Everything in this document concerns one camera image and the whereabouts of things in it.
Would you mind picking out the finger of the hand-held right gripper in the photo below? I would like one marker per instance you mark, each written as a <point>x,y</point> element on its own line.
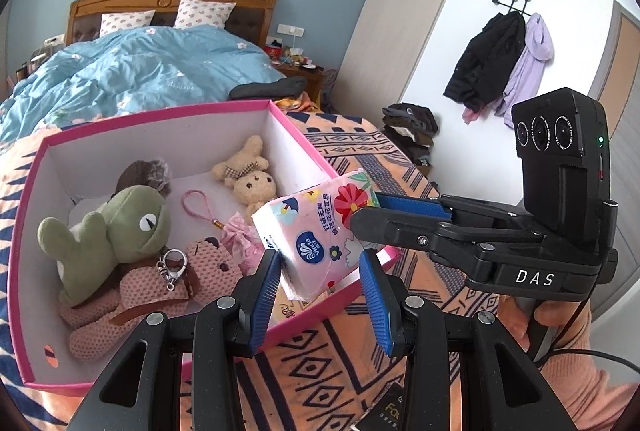
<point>400,231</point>
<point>415,205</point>

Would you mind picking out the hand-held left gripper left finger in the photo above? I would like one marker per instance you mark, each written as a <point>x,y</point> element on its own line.
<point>265,301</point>

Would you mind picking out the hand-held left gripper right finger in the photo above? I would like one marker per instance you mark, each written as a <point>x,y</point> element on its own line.
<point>377,306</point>

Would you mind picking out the pink floral tissue pack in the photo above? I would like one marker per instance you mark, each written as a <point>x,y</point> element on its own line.
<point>305,231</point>

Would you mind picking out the pink cardboard box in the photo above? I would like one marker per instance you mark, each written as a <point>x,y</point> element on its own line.
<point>280,141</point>

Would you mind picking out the green plush frog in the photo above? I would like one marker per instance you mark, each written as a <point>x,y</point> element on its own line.
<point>100,236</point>

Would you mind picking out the person's right forearm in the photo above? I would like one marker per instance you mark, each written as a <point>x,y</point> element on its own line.
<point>590,391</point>

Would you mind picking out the person's right hand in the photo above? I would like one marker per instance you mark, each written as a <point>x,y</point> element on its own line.
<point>512,316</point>

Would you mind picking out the pink ribbon bow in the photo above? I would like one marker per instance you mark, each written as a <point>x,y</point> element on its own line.
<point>240,241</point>

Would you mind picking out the pile of dark clothes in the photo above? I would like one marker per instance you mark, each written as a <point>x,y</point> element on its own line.
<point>410,131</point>

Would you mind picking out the orange patterned blanket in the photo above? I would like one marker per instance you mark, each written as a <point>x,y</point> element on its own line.
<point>325,371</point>

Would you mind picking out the silver keyring clasp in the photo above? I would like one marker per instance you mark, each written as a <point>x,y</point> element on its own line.
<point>170,268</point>

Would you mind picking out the black packet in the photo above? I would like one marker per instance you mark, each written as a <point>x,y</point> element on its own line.
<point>382,411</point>

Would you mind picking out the pink garment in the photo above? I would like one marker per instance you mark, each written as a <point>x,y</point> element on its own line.
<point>471,115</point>

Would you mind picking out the beige plush bear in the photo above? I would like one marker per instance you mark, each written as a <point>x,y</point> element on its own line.
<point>250,183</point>

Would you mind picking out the pink knitted plush bear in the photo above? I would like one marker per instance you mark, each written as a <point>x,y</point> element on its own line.
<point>145,296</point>

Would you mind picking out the purple hoodie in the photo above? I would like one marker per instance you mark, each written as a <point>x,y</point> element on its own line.
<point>530,66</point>

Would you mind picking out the wooden door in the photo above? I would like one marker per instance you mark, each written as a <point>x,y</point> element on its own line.
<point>622,66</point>

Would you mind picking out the black jacket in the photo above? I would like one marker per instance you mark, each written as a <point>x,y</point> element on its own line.
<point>480,61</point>

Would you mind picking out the wooden nightstand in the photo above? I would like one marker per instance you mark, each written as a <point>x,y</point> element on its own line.
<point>310,81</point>

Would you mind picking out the brown furry plush toy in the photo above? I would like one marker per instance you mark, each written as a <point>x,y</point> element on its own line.
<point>142,173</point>

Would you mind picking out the beige wardrobe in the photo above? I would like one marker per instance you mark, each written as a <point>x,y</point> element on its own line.
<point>400,26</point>

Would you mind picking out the black cloth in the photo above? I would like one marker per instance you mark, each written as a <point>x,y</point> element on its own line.
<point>270,88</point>

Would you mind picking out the blue floral duvet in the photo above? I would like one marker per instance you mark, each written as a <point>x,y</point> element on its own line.
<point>150,66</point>

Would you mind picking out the white heart print pillow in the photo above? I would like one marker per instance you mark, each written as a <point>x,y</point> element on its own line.
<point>125,22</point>
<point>202,11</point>

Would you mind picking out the black wall coat hooks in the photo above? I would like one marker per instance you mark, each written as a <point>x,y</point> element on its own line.
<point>511,3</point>

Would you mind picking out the white wall switch plate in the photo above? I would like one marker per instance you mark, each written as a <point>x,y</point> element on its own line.
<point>290,30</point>

